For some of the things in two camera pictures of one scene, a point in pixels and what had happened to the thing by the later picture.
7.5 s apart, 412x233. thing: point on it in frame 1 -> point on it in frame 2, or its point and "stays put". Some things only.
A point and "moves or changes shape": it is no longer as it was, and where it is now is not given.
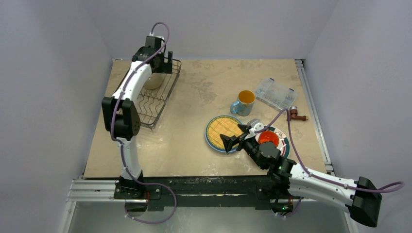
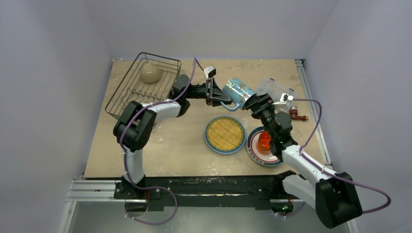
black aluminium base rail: [266, 191] stays put
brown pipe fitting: [294, 115] stays put
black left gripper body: [161, 57] -> [197, 91]
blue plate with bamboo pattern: [226, 124] stays put
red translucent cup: [268, 136] stays put
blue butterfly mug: [244, 105] moves or changes shape
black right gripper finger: [229, 142] -> [257, 102]
